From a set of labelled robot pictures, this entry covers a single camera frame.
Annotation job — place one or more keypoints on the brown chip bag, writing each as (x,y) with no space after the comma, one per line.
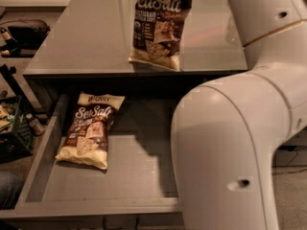
(157,31)
(87,137)

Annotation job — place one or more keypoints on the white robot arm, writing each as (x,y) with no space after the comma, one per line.
(225,132)

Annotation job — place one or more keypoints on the open grey top drawer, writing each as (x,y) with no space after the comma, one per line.
(137,190)

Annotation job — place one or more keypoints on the closed grey lower drawer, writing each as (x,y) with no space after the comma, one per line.
(291,156)

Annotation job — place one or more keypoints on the black bag on shelf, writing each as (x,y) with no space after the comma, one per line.
(22,37)

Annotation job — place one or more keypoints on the small brown bottle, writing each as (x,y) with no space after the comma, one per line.
(35,124)

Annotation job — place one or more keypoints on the black plastic crate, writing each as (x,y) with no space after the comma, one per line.
(16,137)

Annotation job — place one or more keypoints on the blue jeans knee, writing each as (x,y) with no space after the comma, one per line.
(10,188)

